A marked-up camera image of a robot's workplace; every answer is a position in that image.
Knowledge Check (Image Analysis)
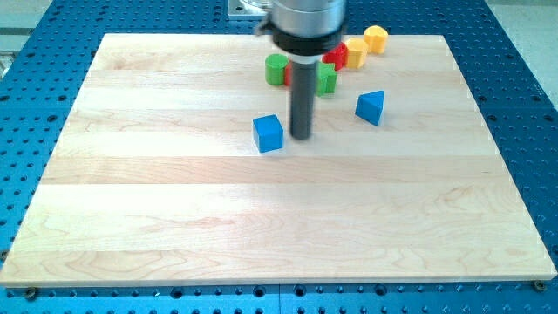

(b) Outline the right board clamp screw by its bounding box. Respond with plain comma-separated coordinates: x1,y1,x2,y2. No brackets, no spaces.
532,280,547,292

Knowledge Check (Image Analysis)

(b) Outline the yellow heart block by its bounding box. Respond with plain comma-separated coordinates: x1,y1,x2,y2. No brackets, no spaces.
364,25,389,54

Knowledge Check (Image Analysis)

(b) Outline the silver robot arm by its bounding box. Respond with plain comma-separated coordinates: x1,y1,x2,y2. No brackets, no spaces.
255,0,347,140

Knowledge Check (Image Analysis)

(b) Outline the red block behind rod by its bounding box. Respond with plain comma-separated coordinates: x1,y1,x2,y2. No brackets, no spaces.
283,62,292,86

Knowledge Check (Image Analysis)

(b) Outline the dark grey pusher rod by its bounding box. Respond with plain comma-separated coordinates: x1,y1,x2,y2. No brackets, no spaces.
289,62,316,140

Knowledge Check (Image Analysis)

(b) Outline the green cylinder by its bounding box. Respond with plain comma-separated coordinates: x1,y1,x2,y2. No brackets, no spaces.
264,53,289,85

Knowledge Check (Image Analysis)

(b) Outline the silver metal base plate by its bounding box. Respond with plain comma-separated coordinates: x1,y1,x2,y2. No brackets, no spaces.
227,0,272,20

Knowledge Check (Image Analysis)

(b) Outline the blue triangular prism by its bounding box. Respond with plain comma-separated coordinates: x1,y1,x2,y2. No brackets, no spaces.
355,91,384,126

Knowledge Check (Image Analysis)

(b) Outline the green star block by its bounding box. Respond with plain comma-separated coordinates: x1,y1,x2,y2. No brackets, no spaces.
316,62,337,97

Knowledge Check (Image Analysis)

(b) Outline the yellow hexagon block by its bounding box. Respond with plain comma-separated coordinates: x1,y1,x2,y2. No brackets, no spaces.
345,38,368,69

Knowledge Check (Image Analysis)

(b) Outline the red round block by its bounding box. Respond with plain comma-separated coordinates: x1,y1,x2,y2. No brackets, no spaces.
322,42,348,71

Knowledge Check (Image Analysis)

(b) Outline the blue cube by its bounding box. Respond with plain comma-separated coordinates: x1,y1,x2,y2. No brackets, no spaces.
252,114,283,153

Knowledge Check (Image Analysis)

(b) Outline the light wooden board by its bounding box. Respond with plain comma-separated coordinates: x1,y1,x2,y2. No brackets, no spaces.
1,33,556,288

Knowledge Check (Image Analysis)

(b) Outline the left board clamp screw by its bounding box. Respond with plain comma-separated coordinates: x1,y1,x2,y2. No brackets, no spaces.
22,287,38,301

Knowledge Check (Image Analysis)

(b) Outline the board clamp screw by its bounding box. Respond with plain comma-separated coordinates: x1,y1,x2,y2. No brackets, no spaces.
22,287,38,301
532,280,547,292

